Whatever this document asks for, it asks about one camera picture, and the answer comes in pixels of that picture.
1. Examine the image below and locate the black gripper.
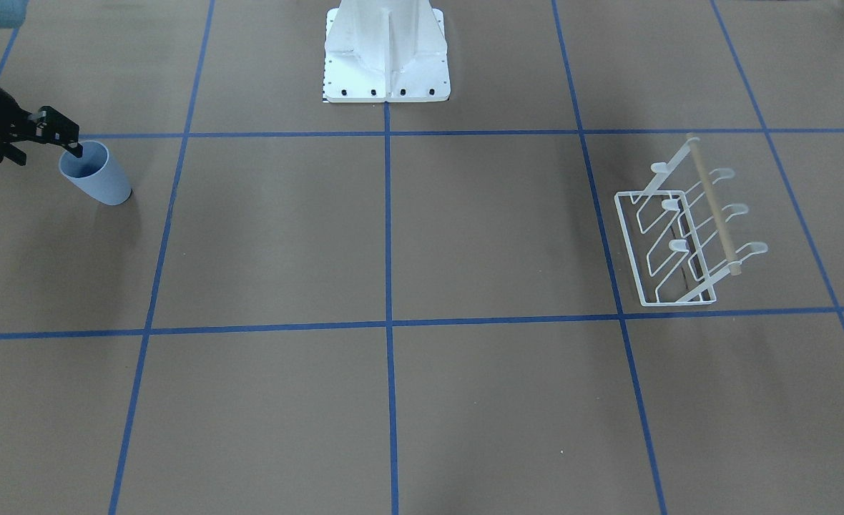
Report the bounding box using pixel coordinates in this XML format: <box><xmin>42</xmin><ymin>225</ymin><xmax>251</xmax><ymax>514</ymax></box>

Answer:
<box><xmin>0</xmin><ymin>87</ymin><xmax>83</xmax><ymax>166</ymax></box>

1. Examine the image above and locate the light blue plastic cup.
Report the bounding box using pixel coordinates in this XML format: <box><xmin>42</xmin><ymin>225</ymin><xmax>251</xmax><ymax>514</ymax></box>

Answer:
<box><xmin>58</xmin><ymin>140</ymin><xmax>133</xmax><ymax>206</ymax></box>

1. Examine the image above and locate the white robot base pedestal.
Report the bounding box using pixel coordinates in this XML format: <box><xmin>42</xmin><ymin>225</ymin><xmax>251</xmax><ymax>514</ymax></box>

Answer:
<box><xmin>322</xmin><ymin>1</ymin><xmax>451</xmax><ymax>104</ymax></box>

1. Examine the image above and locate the white wire cup holder rack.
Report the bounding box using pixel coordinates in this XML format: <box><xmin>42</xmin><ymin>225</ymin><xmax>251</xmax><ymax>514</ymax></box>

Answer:
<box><xmin>614</xmin><ymin>133</ymin><xmax>769</xmax><ymax>308</ymax></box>

